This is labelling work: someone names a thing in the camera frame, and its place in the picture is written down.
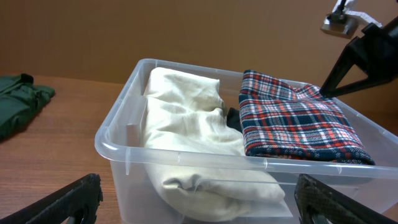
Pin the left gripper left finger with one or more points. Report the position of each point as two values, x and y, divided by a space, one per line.
77 202

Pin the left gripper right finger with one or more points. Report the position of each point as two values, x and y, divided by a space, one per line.
318 203

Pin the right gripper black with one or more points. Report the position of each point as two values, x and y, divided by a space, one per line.
375 54

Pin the red plaid cloth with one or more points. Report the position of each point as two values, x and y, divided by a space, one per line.
282 121

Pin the green cloth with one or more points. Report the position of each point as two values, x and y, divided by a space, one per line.
21 102

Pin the black cloth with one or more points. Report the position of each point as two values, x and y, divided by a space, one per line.
233 119

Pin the clear plastic storage container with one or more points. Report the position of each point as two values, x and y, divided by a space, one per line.
119 139

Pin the cream white cloth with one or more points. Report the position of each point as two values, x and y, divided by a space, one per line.
186 113

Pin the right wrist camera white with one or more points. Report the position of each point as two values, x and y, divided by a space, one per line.
344 19

